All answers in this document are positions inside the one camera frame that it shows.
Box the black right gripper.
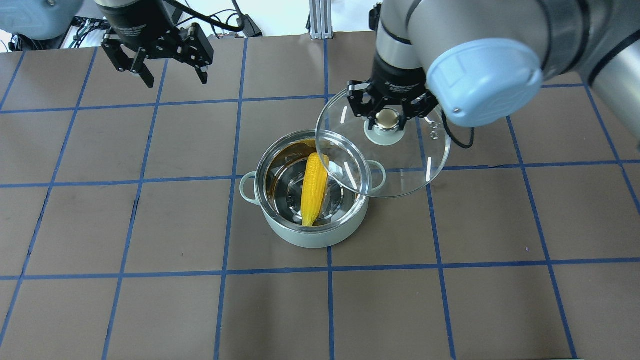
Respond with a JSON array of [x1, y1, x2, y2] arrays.
[[347, 60, 439, 132]]

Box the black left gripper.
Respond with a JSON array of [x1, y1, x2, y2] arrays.
[[101, 14, 214, 89]]

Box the glass pot lid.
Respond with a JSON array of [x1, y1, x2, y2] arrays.
[[315, 85, 451, 198]]

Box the yellow corn cob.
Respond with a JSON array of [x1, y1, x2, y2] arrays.
[[301, 152, 329, 227]]

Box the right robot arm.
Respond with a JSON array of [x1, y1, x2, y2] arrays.
[[347, 0, 640, 137]]

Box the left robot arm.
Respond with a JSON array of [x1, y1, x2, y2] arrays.
[[0, 0, 214, 88]]

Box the pale green cooking pot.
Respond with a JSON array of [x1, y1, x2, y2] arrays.
[[238, 129, 387, 249]]

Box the brown paper table mat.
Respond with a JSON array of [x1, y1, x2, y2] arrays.
[[0, 31, 640, 360]]

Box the aluminium frame post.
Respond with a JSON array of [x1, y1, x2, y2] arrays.
[[308, 0, 334, 40]]

